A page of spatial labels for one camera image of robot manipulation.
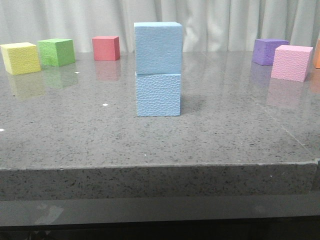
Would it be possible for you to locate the light blue foam cube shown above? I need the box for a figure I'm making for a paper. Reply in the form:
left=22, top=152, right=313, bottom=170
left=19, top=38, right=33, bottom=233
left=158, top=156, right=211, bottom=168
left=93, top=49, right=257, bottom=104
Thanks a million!
left=134, top=21, right=183, bottom=75
left=135, top=74, right=181, bottom=117

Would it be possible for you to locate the left red foam cube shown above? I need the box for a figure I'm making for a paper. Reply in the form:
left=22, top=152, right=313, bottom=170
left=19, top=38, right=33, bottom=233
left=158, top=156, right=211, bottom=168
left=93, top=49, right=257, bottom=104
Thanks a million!
left=91, top=36, right=120, bottom=61

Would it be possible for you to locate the grey curtain backdrop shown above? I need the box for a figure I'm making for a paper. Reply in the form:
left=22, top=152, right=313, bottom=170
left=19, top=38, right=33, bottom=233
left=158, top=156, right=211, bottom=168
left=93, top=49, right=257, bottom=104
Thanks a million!
left=0, top=0, right=320, bottom=53

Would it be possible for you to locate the green foam cube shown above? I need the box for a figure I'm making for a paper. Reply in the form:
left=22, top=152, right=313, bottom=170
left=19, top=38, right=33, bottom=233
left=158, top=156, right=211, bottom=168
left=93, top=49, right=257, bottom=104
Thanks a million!
left=37, top=38, right=76, bottom=67

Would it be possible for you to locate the purple foam cube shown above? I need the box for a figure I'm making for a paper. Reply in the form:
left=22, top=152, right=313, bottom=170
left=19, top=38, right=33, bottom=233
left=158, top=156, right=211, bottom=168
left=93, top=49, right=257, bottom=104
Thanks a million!
left=252, top=38, right=290, bottom=66

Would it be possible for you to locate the pink foam cube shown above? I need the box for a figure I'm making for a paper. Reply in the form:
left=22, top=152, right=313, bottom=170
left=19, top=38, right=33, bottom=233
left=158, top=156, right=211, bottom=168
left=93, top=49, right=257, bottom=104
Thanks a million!
left=271, top=45, right=313, bottom=82

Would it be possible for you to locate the yellow foam cube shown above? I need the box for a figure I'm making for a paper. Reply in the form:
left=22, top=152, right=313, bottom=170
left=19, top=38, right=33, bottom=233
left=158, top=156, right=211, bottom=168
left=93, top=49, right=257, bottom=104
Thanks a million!
left=0, top=42, right=41, bottom=76

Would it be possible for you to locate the orange foam cube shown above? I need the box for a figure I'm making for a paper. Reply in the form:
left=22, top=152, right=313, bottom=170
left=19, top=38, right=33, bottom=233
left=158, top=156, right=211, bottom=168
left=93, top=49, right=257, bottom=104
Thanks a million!
left=312, top=38, right=320, bottom=69

